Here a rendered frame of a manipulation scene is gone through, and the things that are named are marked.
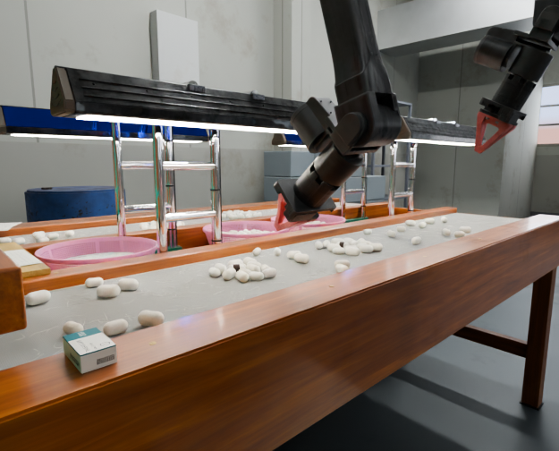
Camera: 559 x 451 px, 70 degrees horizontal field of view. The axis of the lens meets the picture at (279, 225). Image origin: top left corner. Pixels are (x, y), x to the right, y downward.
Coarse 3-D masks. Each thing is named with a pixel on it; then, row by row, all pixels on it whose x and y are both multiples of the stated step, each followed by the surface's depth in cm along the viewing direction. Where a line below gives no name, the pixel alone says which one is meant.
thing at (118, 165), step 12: (120, 132) 106; (168, 132) 115; (120, 144) 107; (168, 144) 116; (120, 156) 107; (168, 156) 116; (120, 168) 107; (132, 168) 110; (144, 168) 112; (120, 180) 107; (168, 180) 117; (120, 192) 108; (168, 192) 118; (120, 204) 108; (144, 204) 114; (168, 204) 118; (120, 216) 109; (120, 228) 109; (168, 228) 120; (168, 240) 120; (156, 252) 116
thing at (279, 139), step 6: (276, 132) 167; (276, 138) 167; (282, 138) 165; (288, 138) 166; (294, 138) 169; (300, 138) 171; (276, 144) 167; (282, 144) 165; (288, 144) 166; (294, 144) 168; (300, 144) 170
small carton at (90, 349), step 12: (72, 336) 42; (84, 336) 42; (96, 336) 42; (72, 348) 40; (84, 348) 40; (96, 348) 40; (108, 348) 40; (72, 360) 41; (84, 360) 39; (96, 360) 40; (108, 360) 40; (84, 372) 39
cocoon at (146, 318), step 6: (144, 312) 56; (150, 312) 56; (156, 312) 56; (138, 318) 56; (144, 318) 55; (150, 318) 55; (156, 318) 55; (162, 318) 56; (144, 324) 56; (150, 324) 55; (156, 324) 55
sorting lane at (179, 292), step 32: (416, 224) 150; (448, 224) 150; (480, 224) 150; (256, 256) 98; (320, 256) 98; (352, 256) 98; (384, 256) 98; (64, 288) 73; (96, 288) 73; (160, 288) 73; (192, 288) 73; (224, 288) 73; (256, 288) 73; (32, 320) 58; (64, 320) 58; (96, 320) 58; (128, 320) 58; (0, 352) 49; (32, 352) 49
